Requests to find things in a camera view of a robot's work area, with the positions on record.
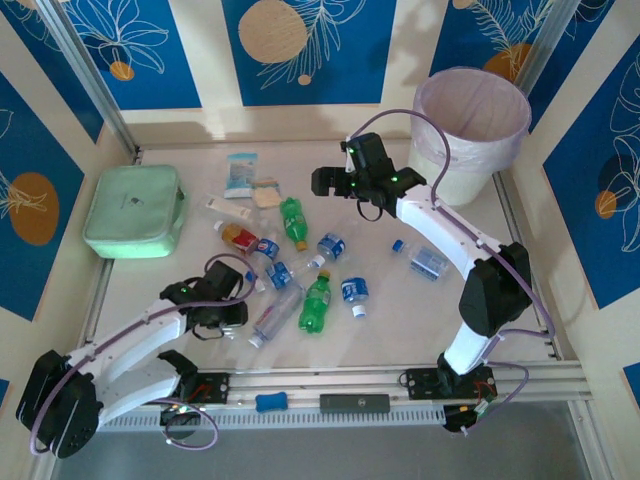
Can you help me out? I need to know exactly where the white ribbed plastic bin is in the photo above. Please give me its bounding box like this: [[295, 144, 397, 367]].
[[407, 68, 531, 207]]

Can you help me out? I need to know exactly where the lavender plastic bin liner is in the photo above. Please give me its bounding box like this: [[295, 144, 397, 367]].
[[412, 68, 531, 175]]

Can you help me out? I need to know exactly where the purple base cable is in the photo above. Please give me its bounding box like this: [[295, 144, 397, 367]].
[[163, 405, 220, 452], [449, 362, 531, 437]]

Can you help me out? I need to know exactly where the crushed blue label bottle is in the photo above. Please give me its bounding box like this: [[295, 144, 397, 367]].
[[339, 276, 372, 320]]

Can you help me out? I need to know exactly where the clear packet of cream pads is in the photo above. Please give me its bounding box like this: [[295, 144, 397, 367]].
[[249, 175, 282, 210]]

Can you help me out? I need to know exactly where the green soda bottle yellow cap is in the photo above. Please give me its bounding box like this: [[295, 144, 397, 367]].
[[298, 269, 334, 335], [278, 197, 310, 252]]

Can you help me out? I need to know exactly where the blue bone-shaped object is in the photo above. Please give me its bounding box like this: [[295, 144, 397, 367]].
[[255, 393, 288, 413]]

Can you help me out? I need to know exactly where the grey slotted cable duct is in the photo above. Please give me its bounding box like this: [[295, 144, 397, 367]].
[[99, 412, 447, 431]]

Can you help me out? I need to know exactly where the blue patterned placemat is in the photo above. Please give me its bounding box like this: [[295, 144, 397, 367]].
[[0, 74, 87, 322]]

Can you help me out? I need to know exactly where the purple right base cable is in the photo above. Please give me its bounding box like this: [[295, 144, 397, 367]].
[[449, 362, 531, 437]]

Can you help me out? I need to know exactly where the dark rectangular bar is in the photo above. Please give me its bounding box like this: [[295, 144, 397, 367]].
[[319, 393, 391, 414]]

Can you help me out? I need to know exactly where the clear bottle red yellow label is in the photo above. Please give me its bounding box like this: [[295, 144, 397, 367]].
[[212, 221, 261, 254]]

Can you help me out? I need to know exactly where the clear bottle blue label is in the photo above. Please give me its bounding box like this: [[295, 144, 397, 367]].
[[263, 252, 327, 292], [391, 238, 450, 281]]

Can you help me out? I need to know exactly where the aluminium mounting rail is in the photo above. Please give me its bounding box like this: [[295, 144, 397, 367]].
[[84, 362, 586, 416]]

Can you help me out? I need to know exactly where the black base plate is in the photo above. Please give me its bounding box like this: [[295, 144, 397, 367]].
[[185, 371, 232, 404], [403, 367, 497, 402]]

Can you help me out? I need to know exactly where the blue floral wall panel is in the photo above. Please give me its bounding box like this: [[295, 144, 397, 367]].
[[542, 34, 640, 311], [428, 0, 551, 85], [63, 0, 203, 112], [222, 0, 397, 107]]

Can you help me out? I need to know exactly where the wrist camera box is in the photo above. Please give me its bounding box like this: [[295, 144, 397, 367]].
[[202, 260, 245, 301], [341, 132, 396, 176]]

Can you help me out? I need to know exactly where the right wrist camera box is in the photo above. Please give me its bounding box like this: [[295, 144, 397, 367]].
[[341, 132, 396, 176]]

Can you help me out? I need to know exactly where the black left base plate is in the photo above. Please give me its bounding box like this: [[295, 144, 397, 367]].
[[185, 371, 232, 404]]

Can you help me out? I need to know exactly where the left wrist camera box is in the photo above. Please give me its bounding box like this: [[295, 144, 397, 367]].
[[202, 260, 245, 301]]

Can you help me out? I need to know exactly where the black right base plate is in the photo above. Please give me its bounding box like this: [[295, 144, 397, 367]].
[[403, 367, 497, 402]]

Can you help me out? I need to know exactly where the clear bottle red stripe label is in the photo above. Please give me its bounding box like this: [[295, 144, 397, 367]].
[[248, 288, 305, 349]]

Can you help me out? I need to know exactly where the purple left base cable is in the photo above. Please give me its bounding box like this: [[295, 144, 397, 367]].
[[163, 405, 220, 452]]

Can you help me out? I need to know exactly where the clear Pocari Sweat bottle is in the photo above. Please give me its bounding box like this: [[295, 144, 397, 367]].
[[316, 215, 369, 264]]

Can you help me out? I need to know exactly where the aluminium frame post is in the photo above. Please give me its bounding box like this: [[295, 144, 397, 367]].
[[513, 0, 577, 99], [37, 0, 142, 157]]

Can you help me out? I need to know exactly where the mint green zip case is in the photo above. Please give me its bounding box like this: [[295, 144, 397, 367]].
[[82, 164, 187, 260]]

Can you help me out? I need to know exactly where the white squeeze tube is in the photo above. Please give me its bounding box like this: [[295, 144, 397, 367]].
[[202, 193, 252, 220]]

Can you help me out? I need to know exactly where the clear Pepsi label bottle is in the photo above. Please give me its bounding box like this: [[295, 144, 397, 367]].
[[252, 222, 284, 274]]

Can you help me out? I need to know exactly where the blue white sachet packet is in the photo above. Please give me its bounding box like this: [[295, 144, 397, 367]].
[[223, 152, 260, 200]]

